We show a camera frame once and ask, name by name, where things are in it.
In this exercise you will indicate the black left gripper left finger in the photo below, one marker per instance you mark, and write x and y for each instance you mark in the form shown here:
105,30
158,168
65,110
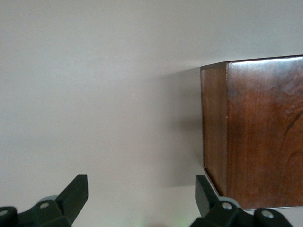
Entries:
71,196

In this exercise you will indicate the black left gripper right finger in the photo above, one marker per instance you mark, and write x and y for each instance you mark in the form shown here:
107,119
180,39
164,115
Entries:
206,198

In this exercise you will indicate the dark brown wooden cabinet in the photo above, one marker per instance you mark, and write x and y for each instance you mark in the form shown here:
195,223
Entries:
260,132

